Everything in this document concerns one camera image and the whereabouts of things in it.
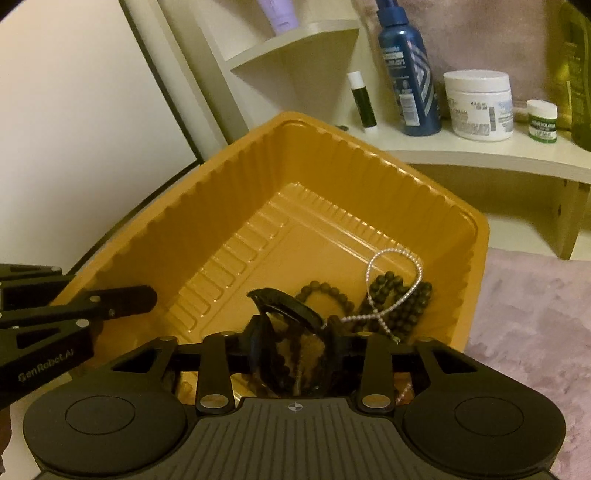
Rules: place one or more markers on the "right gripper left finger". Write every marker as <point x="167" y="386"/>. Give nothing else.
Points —
<point x="225" y="372"/>

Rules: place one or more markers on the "lilac towel hanging behind shelf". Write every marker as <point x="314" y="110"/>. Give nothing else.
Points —
<point x="521" y="38"/>

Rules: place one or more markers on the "lilac plush cloth on table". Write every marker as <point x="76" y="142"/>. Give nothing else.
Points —
<point x="533" y="324"/>

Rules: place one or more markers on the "green oil spray bottle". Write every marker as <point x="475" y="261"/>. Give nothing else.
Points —
<point x="576" y="30"/>

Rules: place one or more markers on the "white pearl bead strand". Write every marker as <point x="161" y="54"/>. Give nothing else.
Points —
<point x="392" y="306"/>

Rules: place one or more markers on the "white cream jar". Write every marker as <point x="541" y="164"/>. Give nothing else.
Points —
<point x="480" y="104"/>

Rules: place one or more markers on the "orange plastic tray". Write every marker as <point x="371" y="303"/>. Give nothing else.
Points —
<point x="294" y="201"/>

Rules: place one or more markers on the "lilac tube on shelf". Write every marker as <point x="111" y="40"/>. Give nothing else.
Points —
<point x="281" y="15"/>

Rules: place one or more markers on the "white black lip balm stick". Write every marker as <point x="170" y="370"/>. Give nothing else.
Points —
<point x="362" y="100"/>

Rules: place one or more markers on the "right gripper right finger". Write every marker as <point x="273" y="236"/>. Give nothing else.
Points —
<point x="364" y="371"/>

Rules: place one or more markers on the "blue spray bottle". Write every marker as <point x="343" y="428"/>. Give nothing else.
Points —
<point x="404" y="52"/>

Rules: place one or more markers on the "person's left hand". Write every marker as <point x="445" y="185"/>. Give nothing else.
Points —
<point x="5" y="429"/>

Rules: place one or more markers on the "small green white jar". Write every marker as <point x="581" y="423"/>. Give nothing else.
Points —
<point x="542" y="121"/>

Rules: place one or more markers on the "cream wooden shelf unit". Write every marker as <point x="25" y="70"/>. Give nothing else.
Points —
<point x="223" y="72"/>

